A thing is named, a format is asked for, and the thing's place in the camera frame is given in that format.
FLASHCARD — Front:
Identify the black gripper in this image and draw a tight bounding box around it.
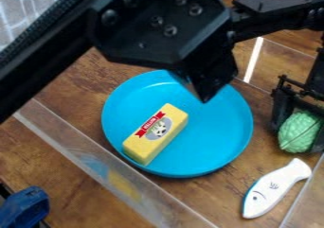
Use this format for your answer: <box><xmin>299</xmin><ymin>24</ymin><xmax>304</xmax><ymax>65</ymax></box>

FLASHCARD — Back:
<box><xmin>271</xmin><ymin>33</ymin><xmax>324</xmax><ymax>152</ymax></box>

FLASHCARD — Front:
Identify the green bitter gourd toy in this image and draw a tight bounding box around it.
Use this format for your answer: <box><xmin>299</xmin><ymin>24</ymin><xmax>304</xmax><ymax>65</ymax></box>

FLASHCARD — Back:
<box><xmin>277</xmin><ymin>112</ymin><xmax>324</xmax><ymax>153</ymax></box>

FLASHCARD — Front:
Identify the blue round plate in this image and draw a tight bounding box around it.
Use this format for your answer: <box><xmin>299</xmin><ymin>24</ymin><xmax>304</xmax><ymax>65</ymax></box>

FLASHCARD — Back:
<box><xmin>102</xmin><ymin>70</ymin><xmax>253</xmax><ymax>178</ymax></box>

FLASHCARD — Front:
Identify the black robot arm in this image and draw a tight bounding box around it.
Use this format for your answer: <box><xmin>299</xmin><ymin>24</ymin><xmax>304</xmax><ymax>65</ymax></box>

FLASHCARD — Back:
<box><xmin>0</xmin><ymin>0</ymin><xmax>324</xmax><ymax>128</ymax></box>

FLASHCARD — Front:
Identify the white wooden fish toy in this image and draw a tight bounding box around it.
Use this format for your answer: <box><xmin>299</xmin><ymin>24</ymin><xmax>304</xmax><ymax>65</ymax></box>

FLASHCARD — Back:
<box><xmin>243</xmin><ymin>158</ymin><xmax>312</xmax><ymax>219</ymax></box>

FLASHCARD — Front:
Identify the yellow butter block toy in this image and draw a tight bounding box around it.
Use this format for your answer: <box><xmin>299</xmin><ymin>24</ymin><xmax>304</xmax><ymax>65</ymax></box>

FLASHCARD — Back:
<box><xmin>124</xmin><ymin>103</ymin><xmax>189</xmax><ymax>166</ymax></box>

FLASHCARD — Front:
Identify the blue clamp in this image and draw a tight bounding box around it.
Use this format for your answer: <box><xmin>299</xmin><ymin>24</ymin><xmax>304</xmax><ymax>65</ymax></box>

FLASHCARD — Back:
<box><xmin>0</xmin><ymin>186</ymin><xmax>50</xmax><ymax>228</ymax></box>

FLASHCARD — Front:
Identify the white grid cloth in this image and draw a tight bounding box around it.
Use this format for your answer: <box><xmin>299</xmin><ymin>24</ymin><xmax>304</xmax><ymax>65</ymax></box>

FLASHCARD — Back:
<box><xmin>0</xmin><ymin>0</ymin><xmax>58</xmax><ymax>51</ymax></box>

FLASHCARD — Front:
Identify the clear acrylic enclosure wall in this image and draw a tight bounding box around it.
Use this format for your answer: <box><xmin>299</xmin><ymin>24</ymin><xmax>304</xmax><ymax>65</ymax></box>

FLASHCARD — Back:
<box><xmin>15</xmin><ymin>38</ymin><xmax>324</xmax><ymax>228</ymax></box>

